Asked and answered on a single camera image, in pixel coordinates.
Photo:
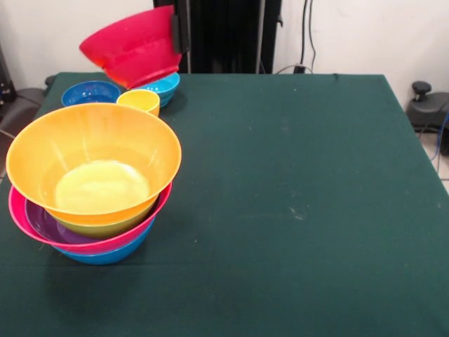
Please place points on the yellow cup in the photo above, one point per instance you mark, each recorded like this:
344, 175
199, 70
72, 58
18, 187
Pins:
140, 100

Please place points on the purple bowl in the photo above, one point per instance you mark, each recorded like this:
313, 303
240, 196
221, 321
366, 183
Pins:
42, 224

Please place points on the black table clamp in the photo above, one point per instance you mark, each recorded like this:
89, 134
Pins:
49, 80

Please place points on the large pink bowl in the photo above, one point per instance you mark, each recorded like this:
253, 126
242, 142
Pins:
15, 210

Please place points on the small light blue bowl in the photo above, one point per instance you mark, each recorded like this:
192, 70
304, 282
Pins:
166, 87

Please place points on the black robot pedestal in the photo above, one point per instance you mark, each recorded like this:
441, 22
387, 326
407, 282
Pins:
228, 35

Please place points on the black knobbed device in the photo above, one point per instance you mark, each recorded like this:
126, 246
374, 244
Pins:
426, 109

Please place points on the small red bowl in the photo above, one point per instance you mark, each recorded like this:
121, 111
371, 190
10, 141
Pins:
133, 45

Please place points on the dark green tablecloth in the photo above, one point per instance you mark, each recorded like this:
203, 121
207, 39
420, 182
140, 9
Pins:
315, 281

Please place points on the large light blue bowl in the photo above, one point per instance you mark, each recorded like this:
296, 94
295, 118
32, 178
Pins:
105, 258

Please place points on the green bowl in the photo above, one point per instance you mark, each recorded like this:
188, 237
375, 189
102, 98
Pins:
101, 230

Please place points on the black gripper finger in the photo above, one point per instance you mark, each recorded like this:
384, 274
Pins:
180, 33

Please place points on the small dark blue bowl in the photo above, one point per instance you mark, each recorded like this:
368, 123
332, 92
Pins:
89, 93

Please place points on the black chair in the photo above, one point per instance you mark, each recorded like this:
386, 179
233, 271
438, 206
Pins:
21, 105

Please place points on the large orange bowl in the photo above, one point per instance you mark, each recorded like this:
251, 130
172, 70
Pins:
91, 151

